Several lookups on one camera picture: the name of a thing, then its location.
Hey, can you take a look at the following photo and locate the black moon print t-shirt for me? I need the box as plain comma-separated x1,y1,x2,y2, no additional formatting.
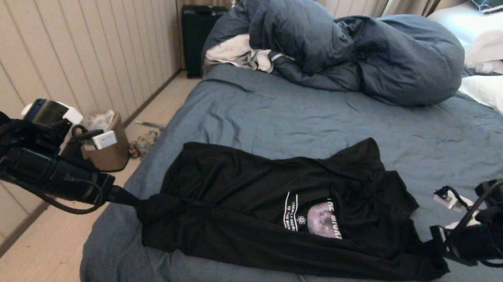
132,115,463,282

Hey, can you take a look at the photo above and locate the beige trash bin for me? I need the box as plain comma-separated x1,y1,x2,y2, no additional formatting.
78,109,135,175

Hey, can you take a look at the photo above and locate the multicoloured rag mop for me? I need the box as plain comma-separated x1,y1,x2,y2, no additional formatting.
128,120,165,162

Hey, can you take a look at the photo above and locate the clear plastic bin bag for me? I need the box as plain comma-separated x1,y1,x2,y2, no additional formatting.
83,107,116,134

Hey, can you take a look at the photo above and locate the black suitcase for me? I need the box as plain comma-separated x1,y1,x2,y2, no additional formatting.
174,3,229,82

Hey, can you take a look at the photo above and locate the blue bed sheet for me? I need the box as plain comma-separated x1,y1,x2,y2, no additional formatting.
78,51,503,282

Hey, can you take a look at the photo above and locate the white crumpled cloth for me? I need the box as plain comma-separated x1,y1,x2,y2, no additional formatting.
204,29,298,77

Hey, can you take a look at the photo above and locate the dark blue duvet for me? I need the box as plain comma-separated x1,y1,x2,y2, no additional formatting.
199,0,472,113

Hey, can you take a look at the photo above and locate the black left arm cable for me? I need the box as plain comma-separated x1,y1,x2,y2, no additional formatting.
11,172,105,217

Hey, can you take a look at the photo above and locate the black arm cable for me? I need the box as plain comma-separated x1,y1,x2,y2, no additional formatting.
11,172,105,217
428,164,503,270

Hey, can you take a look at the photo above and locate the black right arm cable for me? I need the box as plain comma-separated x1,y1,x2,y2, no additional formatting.
428,164,503,270

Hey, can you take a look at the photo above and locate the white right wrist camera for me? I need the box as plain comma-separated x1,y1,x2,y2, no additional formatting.
430,184,485,231

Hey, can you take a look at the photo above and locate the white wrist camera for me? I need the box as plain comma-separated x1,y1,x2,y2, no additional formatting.
430,184,485,231
91,128,119,152

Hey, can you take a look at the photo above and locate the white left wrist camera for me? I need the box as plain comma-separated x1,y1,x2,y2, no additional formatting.
91,128,119,152

